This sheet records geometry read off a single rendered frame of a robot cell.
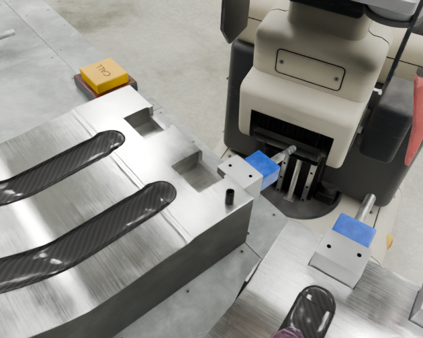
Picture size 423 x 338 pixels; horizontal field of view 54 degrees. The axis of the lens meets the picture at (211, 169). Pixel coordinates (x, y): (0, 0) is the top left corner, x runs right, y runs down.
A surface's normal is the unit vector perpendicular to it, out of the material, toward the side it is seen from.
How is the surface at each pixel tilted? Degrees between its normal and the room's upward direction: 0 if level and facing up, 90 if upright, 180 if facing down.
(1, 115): 0
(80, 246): 3
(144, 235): 3
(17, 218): 17
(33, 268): 22
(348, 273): 90
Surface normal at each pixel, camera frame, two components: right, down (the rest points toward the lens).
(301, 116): -0.47, 0.73
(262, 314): 0.22, -0.83
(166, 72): 0.04, -0.67
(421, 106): -0.46, 0.58
